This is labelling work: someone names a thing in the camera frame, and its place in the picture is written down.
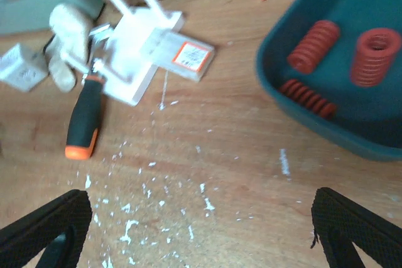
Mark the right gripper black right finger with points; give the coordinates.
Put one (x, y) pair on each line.
(340, 224)

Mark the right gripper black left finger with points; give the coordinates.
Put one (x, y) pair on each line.
(57, 229)

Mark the large red spring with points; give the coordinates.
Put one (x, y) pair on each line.
(376, 51)
(314, 46)

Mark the small red spring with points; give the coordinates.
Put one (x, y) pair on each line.
(306, 97)

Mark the black orange screwdriver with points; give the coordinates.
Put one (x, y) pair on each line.
(85, 120)

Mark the white power adapter cube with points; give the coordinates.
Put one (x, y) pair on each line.
(23, 68)

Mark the white peg fixture board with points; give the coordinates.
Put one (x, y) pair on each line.
(126, 71)

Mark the beige work glove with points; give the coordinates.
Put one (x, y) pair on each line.
(71, 29)

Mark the teal plastic tray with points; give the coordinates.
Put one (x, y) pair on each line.
(368, 120)

